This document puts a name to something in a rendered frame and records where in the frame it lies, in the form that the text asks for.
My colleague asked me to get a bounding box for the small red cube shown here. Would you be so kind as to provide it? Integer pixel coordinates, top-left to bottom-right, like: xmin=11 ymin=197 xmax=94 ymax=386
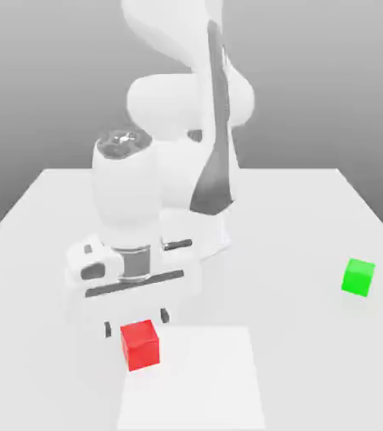
xmin=120 ymin=318 xmax=162 ymax=373

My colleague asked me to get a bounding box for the small green cube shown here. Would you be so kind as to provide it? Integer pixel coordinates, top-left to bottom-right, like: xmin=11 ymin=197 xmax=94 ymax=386
xmin=341 ymin=258 xmax=376 ymax=298

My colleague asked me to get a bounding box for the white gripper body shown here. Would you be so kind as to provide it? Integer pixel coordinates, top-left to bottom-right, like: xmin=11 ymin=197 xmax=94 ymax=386
xmin=64 ymin=256 xmax=203 ymax=325

